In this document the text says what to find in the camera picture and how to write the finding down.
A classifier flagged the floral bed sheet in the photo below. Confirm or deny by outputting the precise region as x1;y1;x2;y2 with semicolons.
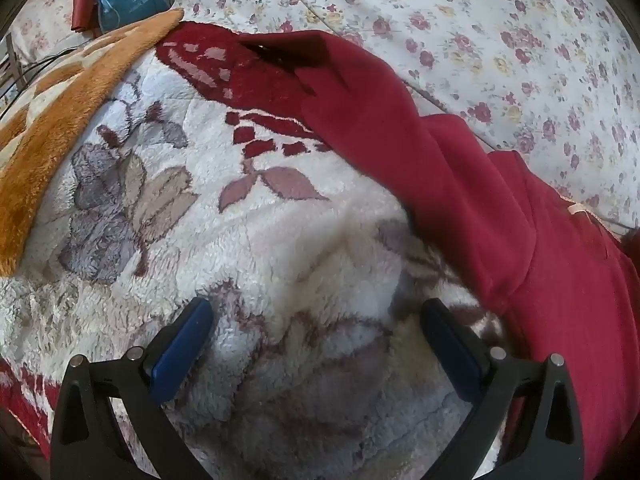
10;0;640;233

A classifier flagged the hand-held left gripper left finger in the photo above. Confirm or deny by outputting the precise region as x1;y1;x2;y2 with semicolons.
50;296;216;480

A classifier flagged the red sweatshirt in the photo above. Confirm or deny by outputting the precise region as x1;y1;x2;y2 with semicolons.
237;30;640;480

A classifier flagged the fluffy white red floral blanket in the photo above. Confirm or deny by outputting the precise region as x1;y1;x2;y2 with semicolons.
0;20;521;480

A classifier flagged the black cable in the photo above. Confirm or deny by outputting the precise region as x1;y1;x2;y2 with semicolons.
0;46;78;122

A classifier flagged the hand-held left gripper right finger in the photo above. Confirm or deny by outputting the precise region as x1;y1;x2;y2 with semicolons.
420;297;586;480

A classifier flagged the orange plush blanket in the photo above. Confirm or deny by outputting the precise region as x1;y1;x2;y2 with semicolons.
0;8;185;277

